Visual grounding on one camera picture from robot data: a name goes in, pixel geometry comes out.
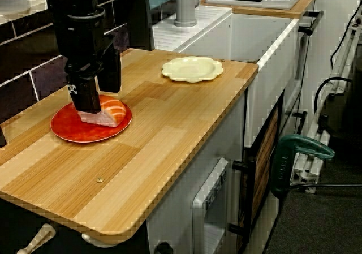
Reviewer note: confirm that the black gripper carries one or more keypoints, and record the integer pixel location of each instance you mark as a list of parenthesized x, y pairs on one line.
[(82, 44)]

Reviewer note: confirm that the salmon sushi toy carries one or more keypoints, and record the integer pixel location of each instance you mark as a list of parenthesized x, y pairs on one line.
[(113, 112)]

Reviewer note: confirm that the red round plate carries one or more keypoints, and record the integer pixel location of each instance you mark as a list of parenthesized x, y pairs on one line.
[(73, 129)]

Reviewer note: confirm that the black upright panel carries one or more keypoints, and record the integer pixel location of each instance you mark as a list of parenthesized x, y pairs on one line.
[(2, 136), (141, 16)]

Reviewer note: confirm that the white toy sink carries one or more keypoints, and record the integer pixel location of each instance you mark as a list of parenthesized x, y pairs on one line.
[(169, 36)]

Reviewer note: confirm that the cream scalloped plate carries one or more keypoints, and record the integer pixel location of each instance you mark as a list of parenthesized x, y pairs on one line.
[(192, 68)]

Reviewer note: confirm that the grey toy faucet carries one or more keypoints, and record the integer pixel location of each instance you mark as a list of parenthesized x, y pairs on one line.
[(185, 8)]

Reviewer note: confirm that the white hook under counter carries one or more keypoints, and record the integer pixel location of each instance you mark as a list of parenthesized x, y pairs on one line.
[(90, 238)]

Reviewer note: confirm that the black round knob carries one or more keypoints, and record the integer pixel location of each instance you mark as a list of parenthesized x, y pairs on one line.
[(164, 248)]

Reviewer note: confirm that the wooden oven door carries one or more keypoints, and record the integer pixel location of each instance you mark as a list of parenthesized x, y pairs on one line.
[(263, 158)]

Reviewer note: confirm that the green clamp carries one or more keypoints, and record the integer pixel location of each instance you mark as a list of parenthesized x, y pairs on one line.
[(282, 163)]

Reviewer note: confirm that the aluminium frame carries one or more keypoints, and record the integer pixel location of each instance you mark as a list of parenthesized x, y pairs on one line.
[(314, 129)]

